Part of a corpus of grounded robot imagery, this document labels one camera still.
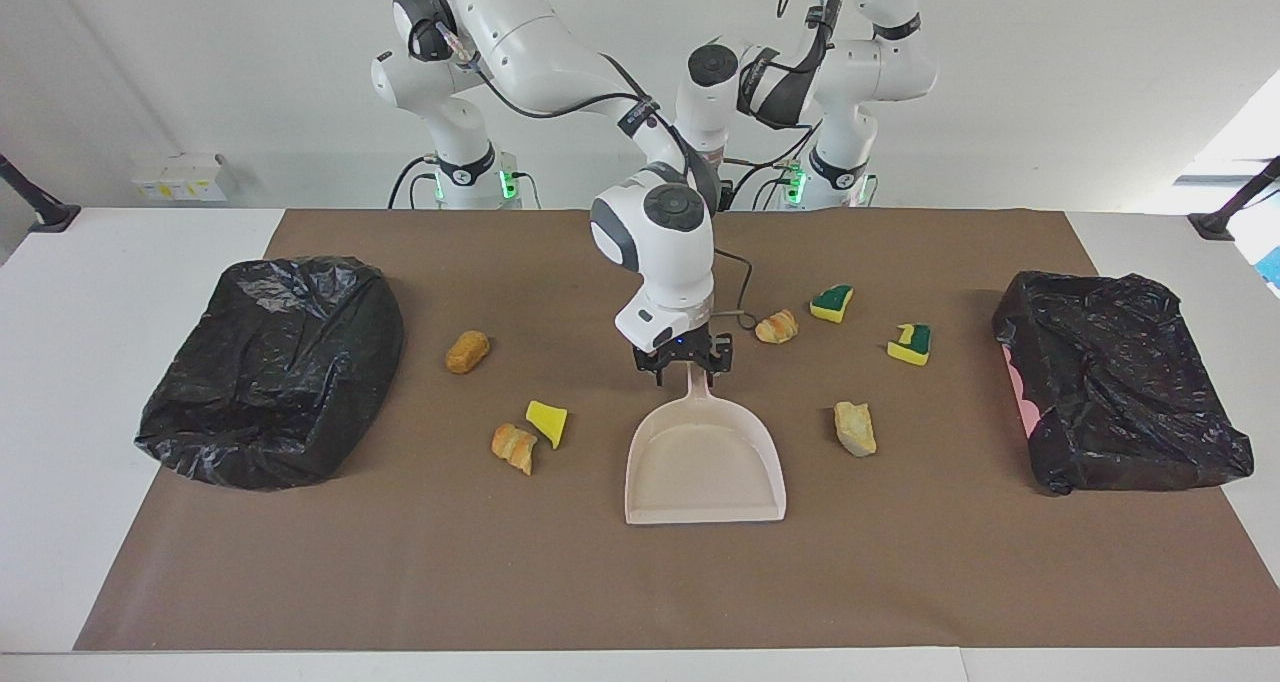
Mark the brown paper table mat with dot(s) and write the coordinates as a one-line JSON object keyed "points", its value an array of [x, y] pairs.
{"points": [[600, 582]]}

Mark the plain yellow sponge piece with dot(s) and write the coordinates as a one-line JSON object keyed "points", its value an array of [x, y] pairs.
{"points": [[548, 422]]}

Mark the black trash bag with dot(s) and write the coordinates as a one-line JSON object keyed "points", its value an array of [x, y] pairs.
{"points": [[270, 382], [1120, 392]]}

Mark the black stand foot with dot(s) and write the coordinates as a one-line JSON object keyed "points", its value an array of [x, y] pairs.
{"points": [[50, 217], [1215, 224]]}

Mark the pale croissant piece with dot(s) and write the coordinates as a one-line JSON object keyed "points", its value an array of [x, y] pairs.
{"points": [[776, 327]]}

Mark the brown croquette bread piece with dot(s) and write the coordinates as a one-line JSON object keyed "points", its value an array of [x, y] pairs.
{"points": [[467, 352]]}

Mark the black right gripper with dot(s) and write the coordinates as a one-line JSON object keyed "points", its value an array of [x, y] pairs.
{"points": [[680, 347]]}

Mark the beige plastic dustpan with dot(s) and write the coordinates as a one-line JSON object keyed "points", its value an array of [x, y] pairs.
{"points": [[700, 462]]}

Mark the white wall socket box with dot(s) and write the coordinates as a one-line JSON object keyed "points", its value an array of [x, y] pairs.
{"points": [[180, 180]]}

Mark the green yellow sponge piece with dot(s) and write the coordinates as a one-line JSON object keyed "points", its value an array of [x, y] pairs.
{"points": [[908, 347], [830, 304]]}

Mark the blue object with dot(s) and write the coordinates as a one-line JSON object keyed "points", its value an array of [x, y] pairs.
{"points": [[1272, 267]]}

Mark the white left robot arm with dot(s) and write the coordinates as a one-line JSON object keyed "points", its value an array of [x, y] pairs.
{"points": [[880, 62]]}

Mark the pink plastic bin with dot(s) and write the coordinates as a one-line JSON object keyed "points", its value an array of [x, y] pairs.
{"points": [[1018, 387]]}

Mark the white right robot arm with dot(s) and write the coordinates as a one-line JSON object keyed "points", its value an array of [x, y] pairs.
{"points": [[530, 42]]}

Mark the beige bread chunk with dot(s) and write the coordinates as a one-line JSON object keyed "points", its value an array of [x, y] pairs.
{"points": [[855, 430]]}

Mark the orange croissant piece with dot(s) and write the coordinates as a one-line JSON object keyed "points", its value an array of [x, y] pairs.
{"points": [[512, 446]]}

